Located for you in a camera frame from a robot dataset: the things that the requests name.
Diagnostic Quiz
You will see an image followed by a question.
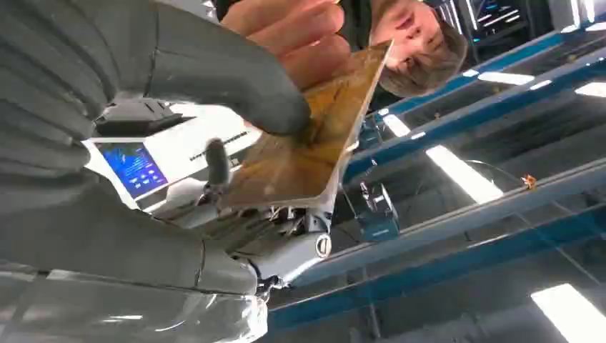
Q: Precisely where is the blue ceiling-mounted box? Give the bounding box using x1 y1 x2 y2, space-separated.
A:
354 179 402 243

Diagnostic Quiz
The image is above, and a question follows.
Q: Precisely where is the person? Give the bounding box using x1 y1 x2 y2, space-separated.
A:
213 0 470 111

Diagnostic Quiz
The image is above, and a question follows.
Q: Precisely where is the clear plastic wrap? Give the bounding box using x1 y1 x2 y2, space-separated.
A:
0 259 269 343

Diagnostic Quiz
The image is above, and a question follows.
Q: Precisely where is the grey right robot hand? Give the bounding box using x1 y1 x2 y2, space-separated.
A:
0 0 333 295

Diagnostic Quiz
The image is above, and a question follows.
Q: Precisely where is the person's right hand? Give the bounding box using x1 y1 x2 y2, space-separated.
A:
219 0 354 91

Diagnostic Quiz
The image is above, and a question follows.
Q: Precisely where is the white machine with blue screen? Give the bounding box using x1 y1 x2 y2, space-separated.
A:
81 101 264 212

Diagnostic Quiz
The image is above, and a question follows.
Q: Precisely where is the ceiling light panel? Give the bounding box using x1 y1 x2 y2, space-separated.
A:
477 71 537 87
530 283 606 343
424 144 505 205
381 113 412 139

